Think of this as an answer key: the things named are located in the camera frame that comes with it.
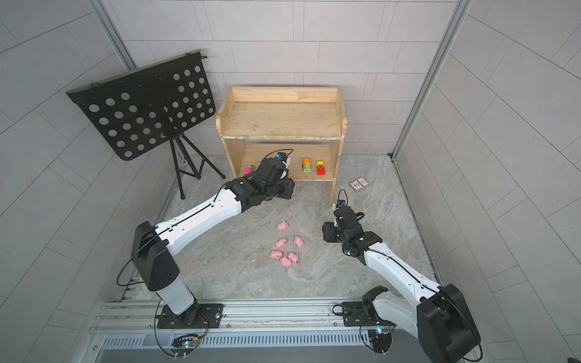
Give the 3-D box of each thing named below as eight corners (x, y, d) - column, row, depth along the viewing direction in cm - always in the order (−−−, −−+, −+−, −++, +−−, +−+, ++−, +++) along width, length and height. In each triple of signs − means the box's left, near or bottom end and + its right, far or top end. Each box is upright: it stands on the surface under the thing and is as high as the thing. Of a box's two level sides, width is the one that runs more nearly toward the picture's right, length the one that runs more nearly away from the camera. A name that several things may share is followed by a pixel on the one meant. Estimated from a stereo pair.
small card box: (355, 193, 105) (356, 190, 103) (348, 185, 107) (349, 183, 106) (368, 186, 107) (369, 184, 106) (361, 179, 110) (362, 176, 108)
